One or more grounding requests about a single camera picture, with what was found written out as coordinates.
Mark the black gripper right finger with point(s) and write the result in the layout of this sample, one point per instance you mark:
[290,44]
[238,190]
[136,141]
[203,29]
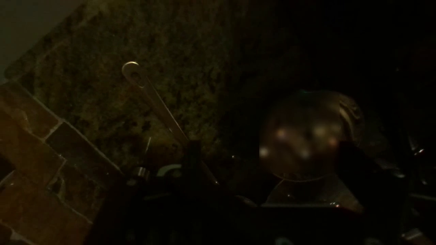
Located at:
[356,175]

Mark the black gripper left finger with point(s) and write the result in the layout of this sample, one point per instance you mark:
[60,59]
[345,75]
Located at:
[196,168]

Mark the silver metal bowl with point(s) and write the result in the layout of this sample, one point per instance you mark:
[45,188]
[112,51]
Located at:
[308,131]

